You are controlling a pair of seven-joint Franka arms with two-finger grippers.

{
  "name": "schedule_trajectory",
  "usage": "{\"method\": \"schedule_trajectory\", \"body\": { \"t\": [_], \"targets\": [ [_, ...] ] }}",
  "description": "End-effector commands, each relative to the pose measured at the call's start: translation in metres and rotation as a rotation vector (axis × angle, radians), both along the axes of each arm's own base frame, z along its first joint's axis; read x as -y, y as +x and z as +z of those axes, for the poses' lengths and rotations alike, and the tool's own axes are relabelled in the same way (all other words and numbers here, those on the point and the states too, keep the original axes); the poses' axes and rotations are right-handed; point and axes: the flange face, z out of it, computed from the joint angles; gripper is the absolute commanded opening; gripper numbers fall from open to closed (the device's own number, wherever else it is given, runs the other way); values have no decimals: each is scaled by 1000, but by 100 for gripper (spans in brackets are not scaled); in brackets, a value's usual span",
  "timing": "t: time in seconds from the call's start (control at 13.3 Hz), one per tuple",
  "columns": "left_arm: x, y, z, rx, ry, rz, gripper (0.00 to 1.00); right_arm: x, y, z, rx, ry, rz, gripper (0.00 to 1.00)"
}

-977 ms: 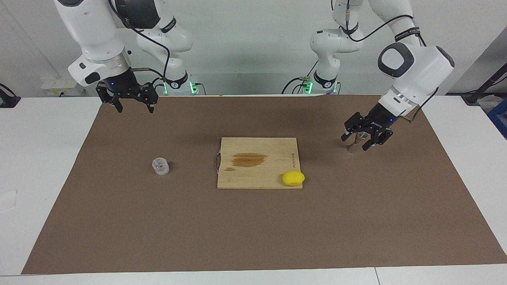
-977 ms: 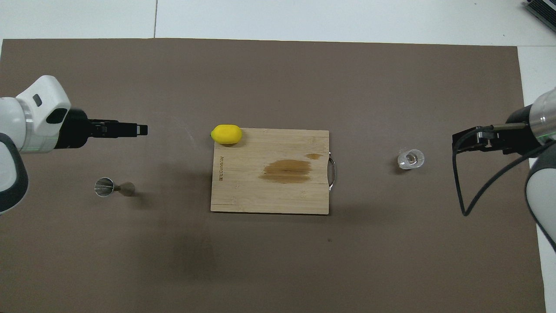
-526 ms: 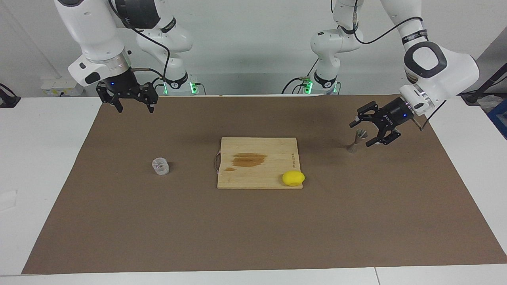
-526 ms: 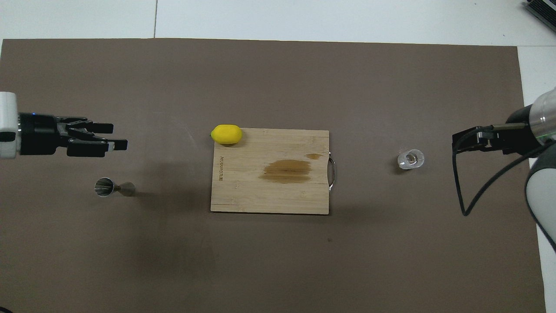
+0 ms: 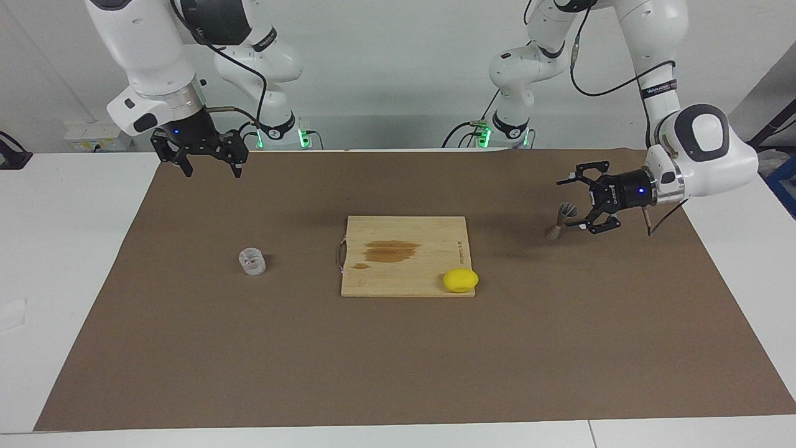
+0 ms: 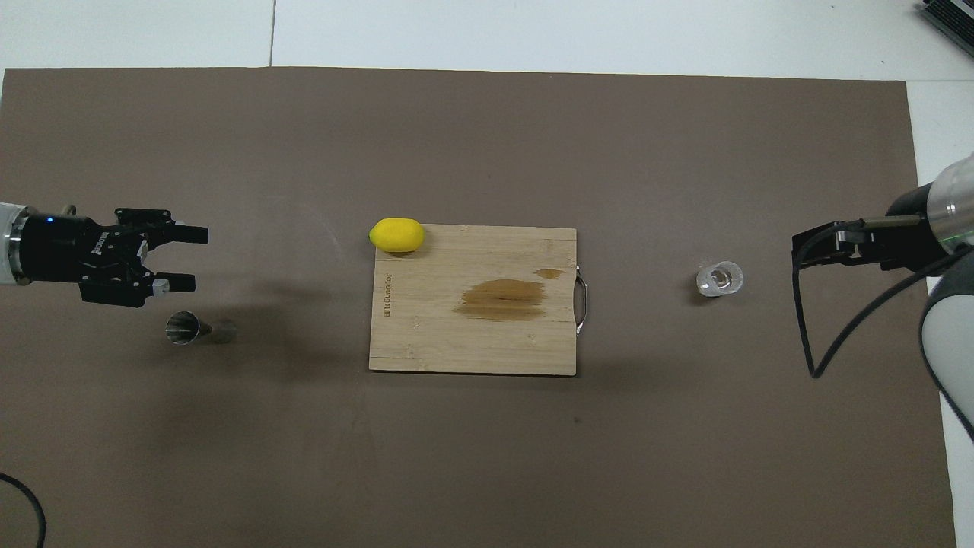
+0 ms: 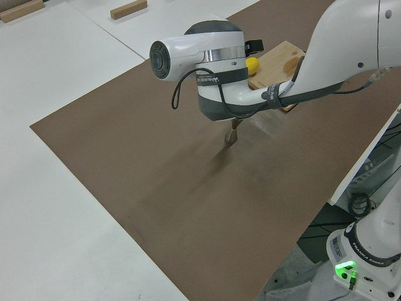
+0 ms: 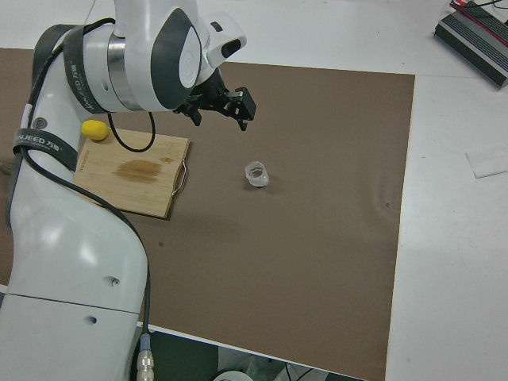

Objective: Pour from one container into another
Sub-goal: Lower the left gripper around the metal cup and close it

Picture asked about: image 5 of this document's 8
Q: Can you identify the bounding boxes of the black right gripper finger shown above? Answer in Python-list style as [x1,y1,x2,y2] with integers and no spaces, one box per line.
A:
[151,133,194,179]
[216,129,250,179]

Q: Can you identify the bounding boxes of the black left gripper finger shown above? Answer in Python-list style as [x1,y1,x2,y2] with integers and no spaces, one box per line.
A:
[575,202,622,236]
[556,161,614,188]

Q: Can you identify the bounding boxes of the metal jigger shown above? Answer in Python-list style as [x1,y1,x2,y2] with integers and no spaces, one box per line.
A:
[545,202,579,241]

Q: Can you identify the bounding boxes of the clear glass cup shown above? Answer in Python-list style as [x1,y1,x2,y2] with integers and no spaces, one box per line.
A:
[239,248,267,276]

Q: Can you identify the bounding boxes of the black tripod stand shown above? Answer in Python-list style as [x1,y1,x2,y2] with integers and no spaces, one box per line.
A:
[749,100,796,164]

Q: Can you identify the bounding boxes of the yellow lemon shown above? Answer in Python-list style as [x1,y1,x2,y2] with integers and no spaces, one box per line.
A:
[443,269,480,293]

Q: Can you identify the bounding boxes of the wooden cutting board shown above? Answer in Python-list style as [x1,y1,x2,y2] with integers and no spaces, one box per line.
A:
[336,216,476,298]

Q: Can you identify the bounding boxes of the white tape patch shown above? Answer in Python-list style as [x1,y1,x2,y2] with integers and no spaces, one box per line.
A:
[0,299,29,332]

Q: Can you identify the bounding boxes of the brown table mat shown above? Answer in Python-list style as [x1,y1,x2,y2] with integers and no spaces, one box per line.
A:
[32,148,796,432]

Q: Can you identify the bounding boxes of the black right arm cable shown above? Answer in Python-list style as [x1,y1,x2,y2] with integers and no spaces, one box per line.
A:
[169,0,269,134]

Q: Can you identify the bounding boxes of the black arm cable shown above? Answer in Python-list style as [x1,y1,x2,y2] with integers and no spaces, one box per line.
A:
[169,0,269,134]
[525,0,690,237]

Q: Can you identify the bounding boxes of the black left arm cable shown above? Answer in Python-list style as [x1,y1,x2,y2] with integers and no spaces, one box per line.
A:
[525,0,690,237]

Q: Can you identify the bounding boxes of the white wall socket box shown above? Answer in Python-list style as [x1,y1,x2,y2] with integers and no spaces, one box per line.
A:
[64,121,132,152]

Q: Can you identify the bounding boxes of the black base cable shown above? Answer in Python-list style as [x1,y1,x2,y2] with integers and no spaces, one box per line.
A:
[442,93,501,149]
[239,121,325,151]

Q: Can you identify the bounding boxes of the black clamp mount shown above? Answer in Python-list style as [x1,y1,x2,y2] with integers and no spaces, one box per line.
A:
[0,132,33,170]

